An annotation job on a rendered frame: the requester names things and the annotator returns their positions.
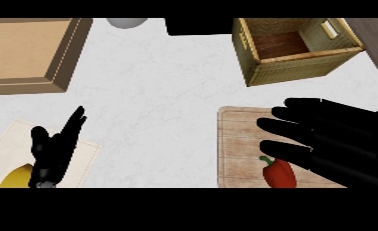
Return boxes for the square wicker basket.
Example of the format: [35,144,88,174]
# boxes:
[231,18,367,87]

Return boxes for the brown wooden box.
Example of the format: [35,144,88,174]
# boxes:
[0,18,95,96]

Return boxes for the pale wooden cutting board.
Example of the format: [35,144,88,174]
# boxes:
[218,105,348,189]

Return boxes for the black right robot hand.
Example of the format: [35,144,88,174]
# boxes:
[256,97,378,189]

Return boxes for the red bell pepper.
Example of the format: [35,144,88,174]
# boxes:
[259,155,299,189]

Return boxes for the cream placemat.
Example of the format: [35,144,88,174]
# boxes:
[0,118,104,189]

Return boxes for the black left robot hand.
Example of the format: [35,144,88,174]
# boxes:
[27,105,89,189]

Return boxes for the black appliance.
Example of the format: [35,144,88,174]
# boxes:
[164,18,235,37]

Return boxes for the grey round object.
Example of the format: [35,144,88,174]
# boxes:
[105,18,150,30]

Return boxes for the dark brown wooden panel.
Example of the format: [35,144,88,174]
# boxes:
[345,18,378,70]

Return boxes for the yellow fruit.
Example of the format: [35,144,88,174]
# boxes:
[0,162,36,189]

